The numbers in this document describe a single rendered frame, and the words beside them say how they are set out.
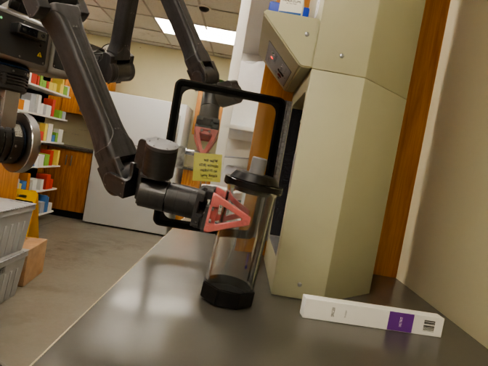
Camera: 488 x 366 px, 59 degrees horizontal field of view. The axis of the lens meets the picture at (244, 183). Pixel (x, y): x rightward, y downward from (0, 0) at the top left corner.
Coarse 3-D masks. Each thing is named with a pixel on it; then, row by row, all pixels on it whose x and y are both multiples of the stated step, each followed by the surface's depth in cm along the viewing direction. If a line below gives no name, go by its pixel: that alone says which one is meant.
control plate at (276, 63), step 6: (270, 42) 96; (270, 48) 100; (270, 54) 104; (276, 54) 99; (270, 60) 109; (276, 60) 103; (282, 60) 97; (270, 66) 114; (276, 66) 107; (276, 72) 112; (282, 72) 104; (288, 72) 99; (282, 78) 109; (282, 84) 114
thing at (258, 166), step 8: (256, 160) 77; (264, 160) 77; (256, 168) 77; (264, 168) 78; (232, 176) 76; (240, 176) 75; (248, 176) 74; (256, 176) 74; (264, 176) 75; (264, 184) 74; (272, 184) 75
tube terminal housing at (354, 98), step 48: (336, 0) 86; (384, 0) 87; (336, 48) 87; (384, 48) 90; (336, 96) 87; (384, 96) 94; (336, 144) 88; (384, 144) 97; (288, 192) 89; (336, 192) 88; (384, 192) 101; (288, 240) 89; (336, 240) 89; (288, 288) 89; (336, 288) 92
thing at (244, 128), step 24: (192, 96) 115; (216, 96) 116; (192, 120) 115; (216, 120) 116; (240, 120) 117; (264, 120) 117; (192, 144) 116; (216, 144) 116; (240, 144) 117; (264, 144) 118; (192, 168) 116; (216, 168) 117; (240, 168) 118; (168, 216) 116
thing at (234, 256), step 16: (240, 192) 74; (256, 192) 74; (224, 208) 77; (240, 208) 74; (256, 208) 74; (272, 208) 77; (256, 224) 75; (224, 240) 76; (240, 240) 75; (256, 240) 76; (224, 256) 76; (240, 256) 75; (256, 256) 77; (208, 272) 78; (224, 272) 76; (240, 272) 75; (256, 272) 78; (224, 288) 76; (240, 288) 76
